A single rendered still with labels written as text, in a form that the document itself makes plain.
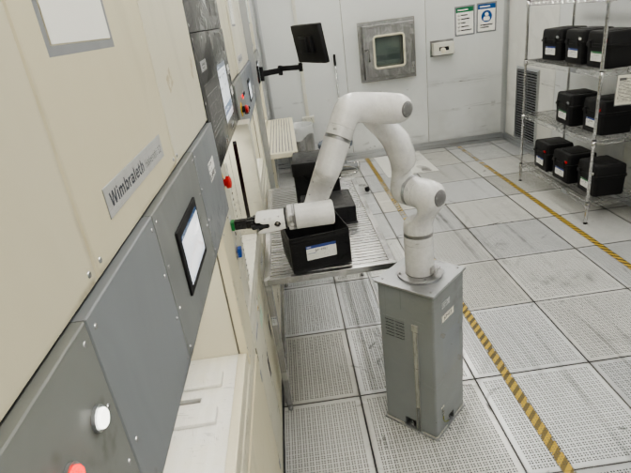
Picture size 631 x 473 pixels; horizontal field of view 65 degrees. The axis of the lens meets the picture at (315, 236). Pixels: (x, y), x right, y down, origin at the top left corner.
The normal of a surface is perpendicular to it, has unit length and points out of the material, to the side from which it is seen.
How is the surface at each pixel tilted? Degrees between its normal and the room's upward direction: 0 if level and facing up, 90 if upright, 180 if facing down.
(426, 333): 90
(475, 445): 0
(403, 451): 0
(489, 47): 90
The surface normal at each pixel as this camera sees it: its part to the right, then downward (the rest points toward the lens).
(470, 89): 0.07, 0.40
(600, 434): -0.12, -0.91
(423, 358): -0.65, 0.38
